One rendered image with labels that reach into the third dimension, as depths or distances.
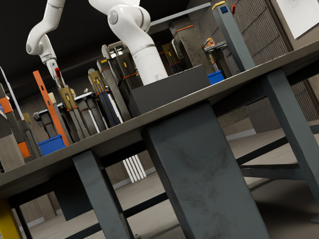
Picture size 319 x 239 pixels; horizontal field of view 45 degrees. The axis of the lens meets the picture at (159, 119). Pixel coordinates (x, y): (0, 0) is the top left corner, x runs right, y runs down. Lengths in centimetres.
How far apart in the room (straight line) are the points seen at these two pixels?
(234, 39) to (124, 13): 69
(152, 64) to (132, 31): 18
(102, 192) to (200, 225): 43
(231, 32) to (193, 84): 63
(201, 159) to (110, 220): 45
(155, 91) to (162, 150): 25
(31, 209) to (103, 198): 952
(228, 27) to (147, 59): 62
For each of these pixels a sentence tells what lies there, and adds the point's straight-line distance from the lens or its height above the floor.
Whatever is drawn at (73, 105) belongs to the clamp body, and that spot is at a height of 94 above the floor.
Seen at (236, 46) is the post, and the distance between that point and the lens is 216.
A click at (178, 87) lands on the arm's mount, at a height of 76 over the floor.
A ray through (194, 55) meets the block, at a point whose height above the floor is 93.
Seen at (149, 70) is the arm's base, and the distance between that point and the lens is 173.
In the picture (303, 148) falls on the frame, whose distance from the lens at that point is 167.
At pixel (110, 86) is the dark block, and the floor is 96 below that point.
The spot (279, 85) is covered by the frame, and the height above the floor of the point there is 59.
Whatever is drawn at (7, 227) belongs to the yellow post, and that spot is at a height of 48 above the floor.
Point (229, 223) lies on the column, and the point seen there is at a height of 15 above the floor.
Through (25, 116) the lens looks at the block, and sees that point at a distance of 237.
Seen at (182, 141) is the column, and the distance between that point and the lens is 160.
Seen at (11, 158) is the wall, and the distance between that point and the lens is 1105.
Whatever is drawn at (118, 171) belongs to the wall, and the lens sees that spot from 1072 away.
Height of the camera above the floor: 56
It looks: 4 degrees up
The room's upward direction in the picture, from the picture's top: 24 degrees counter-clockwise
